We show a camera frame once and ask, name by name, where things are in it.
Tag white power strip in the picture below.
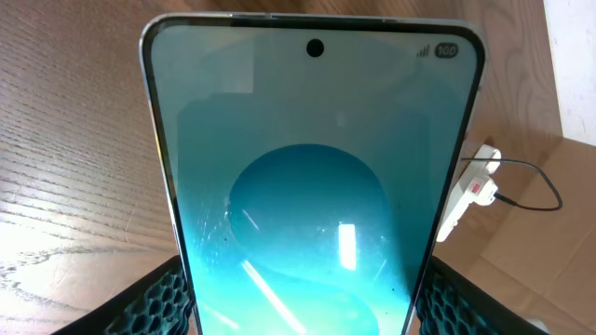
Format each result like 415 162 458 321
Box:
436 144 502 243

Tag black USB charging cable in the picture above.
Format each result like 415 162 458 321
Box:
460 156 564 212

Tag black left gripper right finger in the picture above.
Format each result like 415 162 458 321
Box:
415 257 548 335

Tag cyan screen Galaxy smartphone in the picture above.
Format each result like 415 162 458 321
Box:
139 12 486 334

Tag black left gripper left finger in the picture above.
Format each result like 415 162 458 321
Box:
54 256 194 335

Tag white USB charger plug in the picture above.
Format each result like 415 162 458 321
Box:
462 175 498 207

